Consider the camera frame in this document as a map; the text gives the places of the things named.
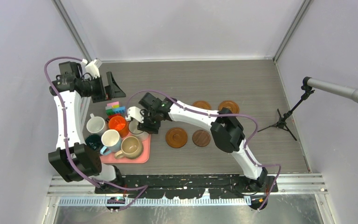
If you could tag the grey microphone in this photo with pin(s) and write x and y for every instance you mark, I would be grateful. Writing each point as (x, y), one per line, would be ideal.
(343, 91)

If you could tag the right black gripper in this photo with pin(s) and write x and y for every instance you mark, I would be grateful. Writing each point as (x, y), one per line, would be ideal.
(145, 127)

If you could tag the brown coaster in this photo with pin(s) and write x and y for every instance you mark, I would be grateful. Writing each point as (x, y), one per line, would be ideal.
(176, 137)
(229, 104)
(202, 105)

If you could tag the black microphone tripod stand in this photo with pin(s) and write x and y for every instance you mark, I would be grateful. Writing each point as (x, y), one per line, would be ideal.
(282, 121)

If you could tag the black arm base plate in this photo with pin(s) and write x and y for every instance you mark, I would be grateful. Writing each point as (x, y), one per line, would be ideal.
(220, 186)

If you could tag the grey cup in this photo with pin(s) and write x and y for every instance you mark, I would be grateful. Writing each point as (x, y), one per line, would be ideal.
(133, 129)

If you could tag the beige mug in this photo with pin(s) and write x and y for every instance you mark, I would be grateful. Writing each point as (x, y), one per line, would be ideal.
(131, 148)

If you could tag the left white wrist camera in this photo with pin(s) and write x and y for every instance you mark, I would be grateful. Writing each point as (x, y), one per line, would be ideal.
(92, 67)

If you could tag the aluminium frame rail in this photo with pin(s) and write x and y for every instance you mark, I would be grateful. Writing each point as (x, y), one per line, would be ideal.
(83, 193)

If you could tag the white mug blue handle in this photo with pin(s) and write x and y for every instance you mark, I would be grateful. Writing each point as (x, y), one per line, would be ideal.
(111, 141)

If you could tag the pink plastic tray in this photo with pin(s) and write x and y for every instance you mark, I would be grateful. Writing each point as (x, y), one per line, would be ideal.
(143, 158)

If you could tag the colourful toy brick stack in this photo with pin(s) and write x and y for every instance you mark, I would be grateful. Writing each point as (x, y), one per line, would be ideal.
(115, 109)

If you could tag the dark walnut coaster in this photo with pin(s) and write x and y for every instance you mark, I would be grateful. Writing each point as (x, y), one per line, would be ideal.
(201, 138)

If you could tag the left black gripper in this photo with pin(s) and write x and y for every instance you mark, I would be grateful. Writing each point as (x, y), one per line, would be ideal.
(108, 92)

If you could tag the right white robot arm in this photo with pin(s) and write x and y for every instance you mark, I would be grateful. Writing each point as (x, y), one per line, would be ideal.
(223, 126)

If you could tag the dark green mug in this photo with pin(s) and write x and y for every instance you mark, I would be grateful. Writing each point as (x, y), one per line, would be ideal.
(94, 142)

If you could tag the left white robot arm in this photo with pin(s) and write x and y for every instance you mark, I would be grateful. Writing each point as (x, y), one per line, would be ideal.
(79, 83)

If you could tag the orange cup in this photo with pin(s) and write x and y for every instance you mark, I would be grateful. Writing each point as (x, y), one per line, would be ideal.
(119, 124)

